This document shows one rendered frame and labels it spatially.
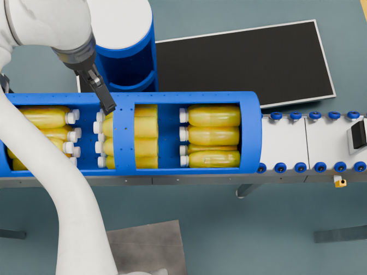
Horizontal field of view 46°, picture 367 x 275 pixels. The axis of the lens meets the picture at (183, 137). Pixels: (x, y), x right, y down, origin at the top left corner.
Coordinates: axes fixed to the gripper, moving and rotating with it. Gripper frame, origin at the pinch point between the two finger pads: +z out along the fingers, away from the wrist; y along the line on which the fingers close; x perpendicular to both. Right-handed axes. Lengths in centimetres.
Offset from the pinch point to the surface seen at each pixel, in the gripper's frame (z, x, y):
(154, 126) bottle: 32.0, 12.0, 5.6
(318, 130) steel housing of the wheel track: 60, 67, 35
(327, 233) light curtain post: 134, 68, 73
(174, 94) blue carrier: 32.5, 24.0, 0.0
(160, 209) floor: 152, 6, 7
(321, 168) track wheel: 57, 56, 47
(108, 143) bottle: 37.0, -3.0, -0.2
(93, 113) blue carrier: 49, 0, -18
